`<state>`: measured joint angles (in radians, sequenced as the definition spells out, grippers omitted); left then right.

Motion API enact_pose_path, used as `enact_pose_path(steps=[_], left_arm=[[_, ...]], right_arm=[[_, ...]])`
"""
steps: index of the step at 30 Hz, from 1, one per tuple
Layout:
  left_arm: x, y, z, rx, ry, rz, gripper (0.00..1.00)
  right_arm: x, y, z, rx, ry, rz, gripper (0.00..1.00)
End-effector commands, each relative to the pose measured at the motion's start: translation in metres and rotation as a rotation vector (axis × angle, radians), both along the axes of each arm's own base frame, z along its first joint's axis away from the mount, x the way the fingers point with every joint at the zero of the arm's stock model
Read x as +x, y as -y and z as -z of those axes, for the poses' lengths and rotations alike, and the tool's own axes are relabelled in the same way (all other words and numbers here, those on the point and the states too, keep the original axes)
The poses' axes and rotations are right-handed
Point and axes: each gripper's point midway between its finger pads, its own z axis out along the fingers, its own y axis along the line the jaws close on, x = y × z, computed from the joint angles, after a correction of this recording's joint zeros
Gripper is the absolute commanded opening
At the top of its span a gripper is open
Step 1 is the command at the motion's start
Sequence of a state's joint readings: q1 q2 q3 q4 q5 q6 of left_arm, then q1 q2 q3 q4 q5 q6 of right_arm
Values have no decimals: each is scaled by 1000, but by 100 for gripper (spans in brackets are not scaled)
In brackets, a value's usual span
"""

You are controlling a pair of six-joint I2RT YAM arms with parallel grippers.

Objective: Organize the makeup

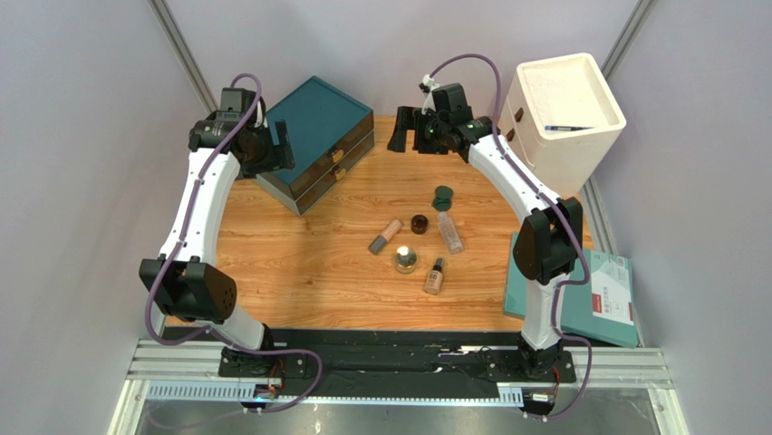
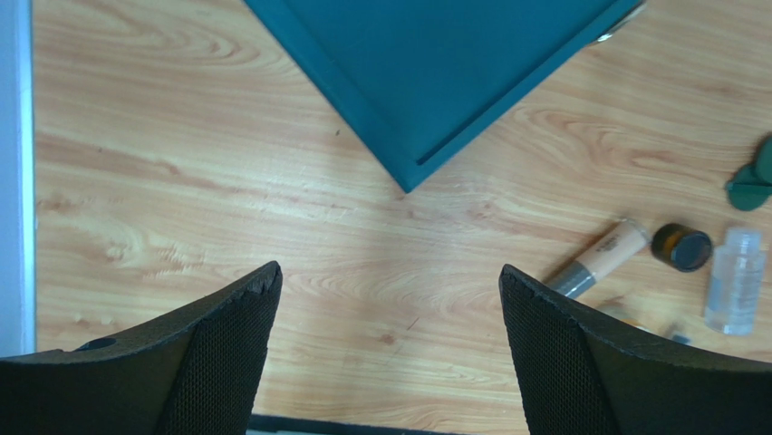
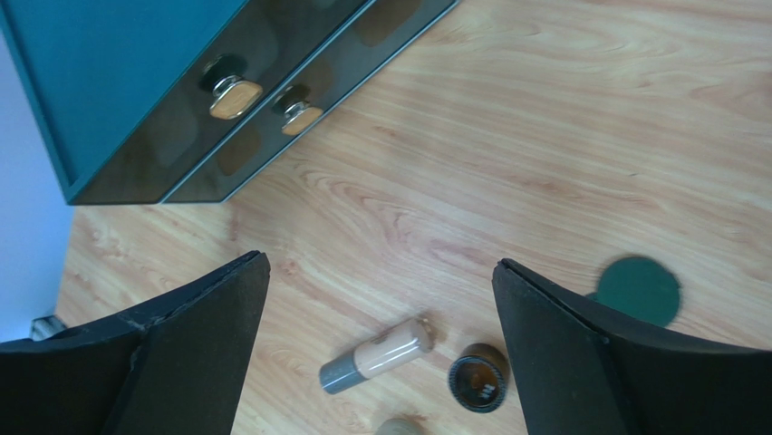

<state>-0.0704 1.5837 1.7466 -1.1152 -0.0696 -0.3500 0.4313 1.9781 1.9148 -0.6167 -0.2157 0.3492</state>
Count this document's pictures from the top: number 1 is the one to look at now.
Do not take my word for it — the dark green powder puff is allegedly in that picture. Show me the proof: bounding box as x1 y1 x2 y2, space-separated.
432 198 452 211
435 186 454 201

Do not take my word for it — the dark brown round jar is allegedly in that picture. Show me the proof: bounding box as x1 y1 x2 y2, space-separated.
410 214 429 235

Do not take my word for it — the clear plastic bottle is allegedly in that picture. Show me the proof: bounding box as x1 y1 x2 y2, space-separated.
438 211 464 255

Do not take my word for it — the beige tube grey cap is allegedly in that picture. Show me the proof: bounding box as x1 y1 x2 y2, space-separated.
368 218 402 255

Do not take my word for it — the gold lid glass jar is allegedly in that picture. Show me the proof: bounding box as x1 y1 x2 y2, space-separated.
393 246 418 274

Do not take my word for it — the beige foundation pump bottle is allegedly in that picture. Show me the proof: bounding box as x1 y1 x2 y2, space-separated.
423 257 445 295

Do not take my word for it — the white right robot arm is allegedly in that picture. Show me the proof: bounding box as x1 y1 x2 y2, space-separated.
388 106 588 351

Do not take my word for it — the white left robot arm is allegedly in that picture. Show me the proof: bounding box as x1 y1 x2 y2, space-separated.
139 116 294 354

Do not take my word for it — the teal drawer organizer box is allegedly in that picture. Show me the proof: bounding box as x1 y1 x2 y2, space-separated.
256 76 373 217

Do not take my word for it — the white drawer cabinet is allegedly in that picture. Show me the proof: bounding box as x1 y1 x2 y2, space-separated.
498 53 627 198

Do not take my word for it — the teal flat box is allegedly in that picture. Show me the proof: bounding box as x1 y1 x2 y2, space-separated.
503 248 639 348

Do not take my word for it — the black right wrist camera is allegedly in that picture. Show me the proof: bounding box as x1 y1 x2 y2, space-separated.
431 83 473 124

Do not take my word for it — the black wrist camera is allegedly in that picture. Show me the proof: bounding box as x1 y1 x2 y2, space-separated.
218 87 256 115
431 83 473 124

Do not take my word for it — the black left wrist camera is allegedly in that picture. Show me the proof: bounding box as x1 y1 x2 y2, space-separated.
218 87 256 115

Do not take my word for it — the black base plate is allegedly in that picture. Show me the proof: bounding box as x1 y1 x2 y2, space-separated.
162 326 611 400

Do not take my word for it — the aluminium frame rail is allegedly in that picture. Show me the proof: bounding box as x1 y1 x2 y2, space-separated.
110 334 688 434

